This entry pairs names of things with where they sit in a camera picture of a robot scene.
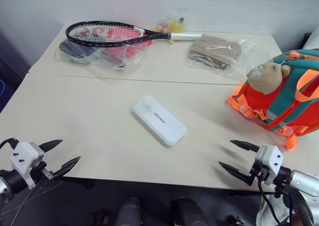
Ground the orange and teal backpack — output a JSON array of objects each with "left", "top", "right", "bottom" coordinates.
[{"left": 226, "top": 49, "right": 319, "bottom": 151}]

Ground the plastic bag with dark slippers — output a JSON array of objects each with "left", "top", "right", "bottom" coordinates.
[{"left": 52, "top": 39, "right": 103, "bottom": 66}]

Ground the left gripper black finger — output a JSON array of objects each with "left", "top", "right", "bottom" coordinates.
[
  {"left": 52, "top": 156, "right": 81, "bottom": 179},
  {"left": 39, "top": 139, "right": 63, "bottom": 152}
]

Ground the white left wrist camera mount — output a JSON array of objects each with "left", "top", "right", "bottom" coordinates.
[{"left": 10, "top": 141, "right": 45, "bottom": 190}]

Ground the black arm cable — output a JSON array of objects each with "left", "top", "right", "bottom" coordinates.
[
  {"left": 257, "top": 178, "right": 283, "bottom": 226},
  {"left": 0, "top": 137, "right": 19, "bottom": 150}
]

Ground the white and black object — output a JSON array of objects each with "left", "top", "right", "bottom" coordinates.
[{"left": 302, "top": 25, "right": 319, "bottom": 51}]

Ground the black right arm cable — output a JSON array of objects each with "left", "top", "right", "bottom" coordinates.
[{"left": 257, "top": 178, "right": 283, "bottom": 226}]

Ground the bag with yellow items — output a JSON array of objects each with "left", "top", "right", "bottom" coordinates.
[{"left": 155, "top": 13, "right": 186, "bottom": 33}]

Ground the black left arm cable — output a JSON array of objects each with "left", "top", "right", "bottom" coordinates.
[{"left": 0, "top": 137, "right": 19, "bottom": 150}]

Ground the white robot body part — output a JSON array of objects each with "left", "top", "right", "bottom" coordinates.
[{"left": 256, "top": 193, "right": 296, "bottom": 226}]

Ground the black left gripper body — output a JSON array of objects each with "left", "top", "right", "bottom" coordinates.
[{"left": 31, "top": 161, "right": 55, "bottom": 181}]

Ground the plastic bag with red items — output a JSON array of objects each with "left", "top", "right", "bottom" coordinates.
[{"left": 89, "top": 39, "right": 153, "bottom": 73}]

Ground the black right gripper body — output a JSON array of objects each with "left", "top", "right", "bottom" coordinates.
[{"left": 250, "top": 165, "right": 270, "bottom": 181}]

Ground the dark blue object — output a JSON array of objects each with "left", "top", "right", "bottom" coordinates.
[{"left": 0, "top": 78, "right": 13, "bottom": 112}]

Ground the brown plush bear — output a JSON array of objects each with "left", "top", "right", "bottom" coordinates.
[{"left": 246, "top": 62, "right": 291, "bottom": 95}]

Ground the clear bag with beige cloth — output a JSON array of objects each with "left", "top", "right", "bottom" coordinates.
[{"left": 184, "top": 32, "right": 272, "bottom": 78}]

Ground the black tennis racket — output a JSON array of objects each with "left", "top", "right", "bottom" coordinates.
[{"left": 65, "top": 20, "right": 203, "bottom": 48}]

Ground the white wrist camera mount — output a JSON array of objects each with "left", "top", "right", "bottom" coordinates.
[
  {"left": 10, "top": 141, "right": 45, "bottom": 190},
  {"left": 249, "top": 145, "right": 284, "bottom": 186}
]

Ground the white rectangular case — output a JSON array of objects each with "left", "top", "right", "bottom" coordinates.
[{"left": 132, "top": 94, "right": 188, "bottom": 148}]

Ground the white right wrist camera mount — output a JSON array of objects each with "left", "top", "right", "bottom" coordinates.
[{"left": 249, "top": 145, "right": 284, "bottom": 186}]

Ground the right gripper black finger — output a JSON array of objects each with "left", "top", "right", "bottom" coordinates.
[
  {"left": 229, "top": 140, "right": 260, "bottom": 152},
  {"left": 218, "top": 161, "right": 254, "bottom": 186}
]

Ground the grey rounded shape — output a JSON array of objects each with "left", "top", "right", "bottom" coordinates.
[{"left": 116, "top": 197, "right": 143, "bottom": 226}]

